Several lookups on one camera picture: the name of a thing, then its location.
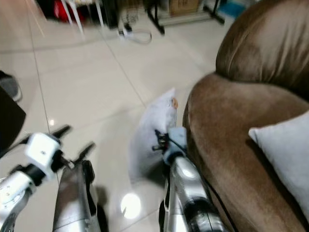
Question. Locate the grey pillow with small print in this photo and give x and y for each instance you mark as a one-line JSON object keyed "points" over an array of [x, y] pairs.
{"points": [[149, 140]]}

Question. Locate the brown fabric sofa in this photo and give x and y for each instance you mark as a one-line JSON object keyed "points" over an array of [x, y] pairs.
{"points": [[227, 125]]}

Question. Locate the plain grey pillow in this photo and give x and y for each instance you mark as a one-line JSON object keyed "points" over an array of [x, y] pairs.
{"points": [[287, 154]]}

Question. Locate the silver left robot leg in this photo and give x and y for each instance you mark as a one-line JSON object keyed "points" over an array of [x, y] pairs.
{"points": [[72, 203]]}

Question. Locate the silver robot leg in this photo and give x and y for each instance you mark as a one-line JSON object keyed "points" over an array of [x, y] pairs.
{"points": [[72, 203], [166, 208]]}

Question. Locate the black cloth item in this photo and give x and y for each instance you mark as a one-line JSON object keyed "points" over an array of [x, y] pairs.
{"points": [[9, 121]]}

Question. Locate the silver right robot leg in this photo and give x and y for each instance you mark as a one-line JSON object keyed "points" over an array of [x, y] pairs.
{"points": [[166, 208]]}

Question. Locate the grey person's shoe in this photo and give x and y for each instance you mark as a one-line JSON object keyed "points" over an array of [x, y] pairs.
{"points": [[9, 86]]}

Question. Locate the black metal rack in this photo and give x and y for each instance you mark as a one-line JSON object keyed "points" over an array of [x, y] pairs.
{"points": [[154, 21]]}

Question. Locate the white chair legs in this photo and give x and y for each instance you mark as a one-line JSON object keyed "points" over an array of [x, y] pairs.
{"points": [[77, 18]]}

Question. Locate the red bag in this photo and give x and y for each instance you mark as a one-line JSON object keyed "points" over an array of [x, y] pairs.
{"points": [[63, 10]]}

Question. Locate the brown cardboard box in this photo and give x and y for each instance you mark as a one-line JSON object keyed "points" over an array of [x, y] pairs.
{"points": [[183, 7]]}

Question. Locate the blue mat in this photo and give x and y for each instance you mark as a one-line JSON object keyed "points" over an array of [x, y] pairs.
{"points": [[231, 7]]}

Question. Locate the pale grey right wrist camera mount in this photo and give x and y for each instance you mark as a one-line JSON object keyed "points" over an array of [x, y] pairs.
{"points": [[176, 142]]}

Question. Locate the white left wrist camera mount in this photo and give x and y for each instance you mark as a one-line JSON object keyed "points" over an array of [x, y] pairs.
{"points": [[42, 151]]}

